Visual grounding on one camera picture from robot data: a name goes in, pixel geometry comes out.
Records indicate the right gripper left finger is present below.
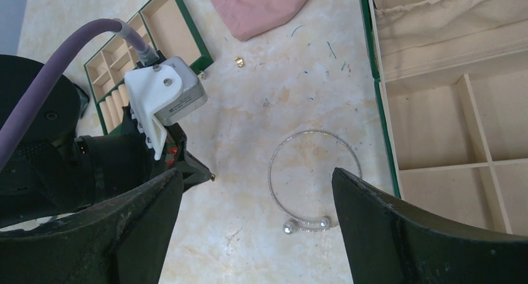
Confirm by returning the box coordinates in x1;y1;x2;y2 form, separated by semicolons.
1;169;184;283

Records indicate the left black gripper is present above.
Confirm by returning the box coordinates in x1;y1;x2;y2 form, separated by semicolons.
74;108;213;206

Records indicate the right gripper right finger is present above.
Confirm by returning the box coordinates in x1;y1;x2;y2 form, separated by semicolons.
332;168;527;283

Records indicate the green jewelry tray insert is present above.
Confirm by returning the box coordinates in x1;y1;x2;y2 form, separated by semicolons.
84;0;214;135

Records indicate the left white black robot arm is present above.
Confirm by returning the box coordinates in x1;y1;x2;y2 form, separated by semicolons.
1;55;214;227

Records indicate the green jewelry box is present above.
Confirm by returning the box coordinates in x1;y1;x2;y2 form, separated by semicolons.
360;0;527;236

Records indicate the silver pearl bangle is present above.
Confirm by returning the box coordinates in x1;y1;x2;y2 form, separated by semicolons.
267;130;362;235

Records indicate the dark teal small pouch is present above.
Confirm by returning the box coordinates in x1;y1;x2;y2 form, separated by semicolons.
73;83;90;118

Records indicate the pink cloth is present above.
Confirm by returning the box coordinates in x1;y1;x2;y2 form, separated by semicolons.
210;0;307;42

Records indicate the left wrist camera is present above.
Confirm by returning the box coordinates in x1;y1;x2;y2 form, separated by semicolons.
124;57;208;161

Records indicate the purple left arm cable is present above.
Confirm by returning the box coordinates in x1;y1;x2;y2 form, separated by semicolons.
0;18;159;171

